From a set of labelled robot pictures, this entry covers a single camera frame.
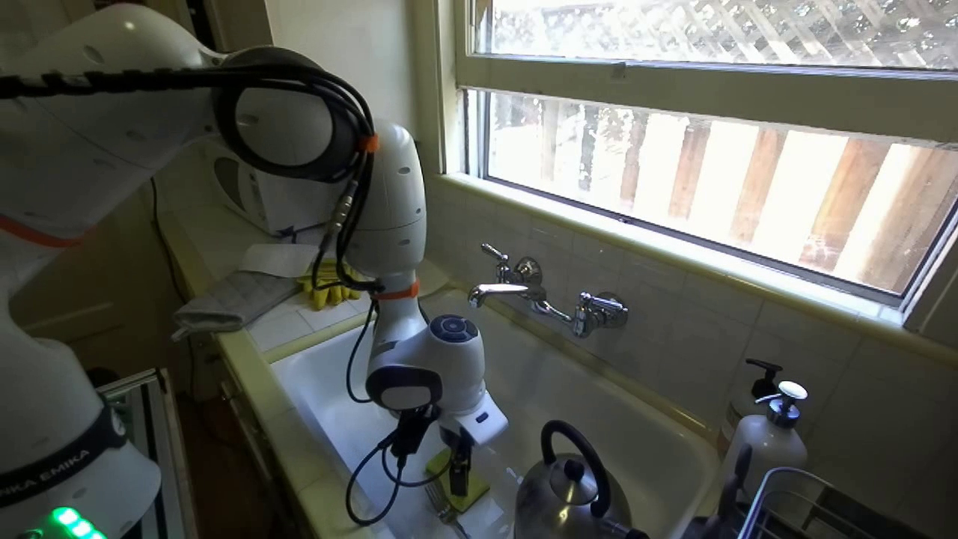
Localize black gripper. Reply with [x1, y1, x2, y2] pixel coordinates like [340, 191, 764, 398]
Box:
[438, 423, 480, 501]

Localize yellow sponge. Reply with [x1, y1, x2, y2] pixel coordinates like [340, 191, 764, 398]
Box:
[424, 447, 493, 519]

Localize white sink basin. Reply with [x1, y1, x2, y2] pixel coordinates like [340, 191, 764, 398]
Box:
[265, 289, 723, 539]

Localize yellow rubber gloves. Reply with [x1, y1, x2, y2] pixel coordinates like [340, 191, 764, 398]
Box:
[297, 260, 364, 311]

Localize grey folded cloth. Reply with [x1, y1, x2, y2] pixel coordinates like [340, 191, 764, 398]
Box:
[171, 266, 301, 341]

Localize white soap dispenser bottle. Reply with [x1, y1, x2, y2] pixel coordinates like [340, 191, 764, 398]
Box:
[719, 378, 815, 503]

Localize black pump bottle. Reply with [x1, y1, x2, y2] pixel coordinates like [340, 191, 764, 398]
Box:
[741, 357, 788, 407]

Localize white countertop appliance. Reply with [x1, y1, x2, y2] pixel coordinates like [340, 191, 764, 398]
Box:
[209, 146, 348, 241]

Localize steel kettle with black handle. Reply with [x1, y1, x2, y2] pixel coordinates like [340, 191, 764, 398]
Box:
[512, 416, 653, 539]

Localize chrome wall faucet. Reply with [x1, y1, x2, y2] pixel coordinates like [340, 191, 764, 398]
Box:
[466, 241, 634, 341]

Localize grey metal stand frame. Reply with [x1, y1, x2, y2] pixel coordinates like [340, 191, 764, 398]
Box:
[99, 368, 197, 539]

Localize wire dish rack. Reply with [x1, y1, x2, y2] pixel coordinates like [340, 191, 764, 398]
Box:
[732, 465, 930, 539]

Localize window with white frame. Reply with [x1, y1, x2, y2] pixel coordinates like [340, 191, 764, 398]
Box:
[438, 0, 958, 332]

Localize white wall cabinet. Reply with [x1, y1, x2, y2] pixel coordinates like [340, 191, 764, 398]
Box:
[259, 0, 418, 137]

